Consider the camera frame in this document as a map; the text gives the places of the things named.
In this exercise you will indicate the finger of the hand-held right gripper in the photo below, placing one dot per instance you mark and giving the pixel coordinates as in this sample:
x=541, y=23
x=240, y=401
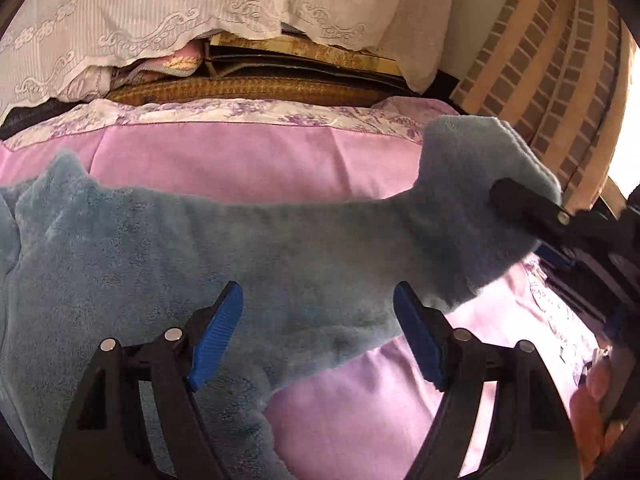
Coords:
x=554, y=257
x=530, y=205

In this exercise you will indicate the dark cloth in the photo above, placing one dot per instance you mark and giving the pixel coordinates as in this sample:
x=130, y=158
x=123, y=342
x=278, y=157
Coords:
x=30, y=117

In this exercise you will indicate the stack of flat cardboard boards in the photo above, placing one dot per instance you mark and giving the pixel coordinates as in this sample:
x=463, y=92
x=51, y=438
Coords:
x=280, y=62

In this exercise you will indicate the blue fleece garment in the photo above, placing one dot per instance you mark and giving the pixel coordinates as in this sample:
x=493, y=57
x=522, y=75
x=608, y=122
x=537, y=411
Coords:
x=200, y=260

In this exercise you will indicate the pink bedsheet with floral border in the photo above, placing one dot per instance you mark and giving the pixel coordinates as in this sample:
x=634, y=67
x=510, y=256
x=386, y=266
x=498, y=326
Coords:
x=250, y=160

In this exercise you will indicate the person's right hand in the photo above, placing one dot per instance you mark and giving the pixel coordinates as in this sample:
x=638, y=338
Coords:
x=587, y=410

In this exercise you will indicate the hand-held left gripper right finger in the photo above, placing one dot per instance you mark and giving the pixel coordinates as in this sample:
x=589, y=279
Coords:
x=417, y=330

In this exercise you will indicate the white lace cover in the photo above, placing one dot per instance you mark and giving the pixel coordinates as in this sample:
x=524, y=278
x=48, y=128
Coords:
x=150, y=10

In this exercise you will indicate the woven bamboo mat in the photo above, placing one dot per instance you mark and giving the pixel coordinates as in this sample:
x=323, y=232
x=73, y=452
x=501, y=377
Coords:
x=250, y=91

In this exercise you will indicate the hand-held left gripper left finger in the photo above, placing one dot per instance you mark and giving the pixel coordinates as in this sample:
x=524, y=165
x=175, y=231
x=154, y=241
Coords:
x=217, y=327

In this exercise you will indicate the pink folded quilt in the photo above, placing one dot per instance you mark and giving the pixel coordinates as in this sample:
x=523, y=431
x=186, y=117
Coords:
x=165, y=65

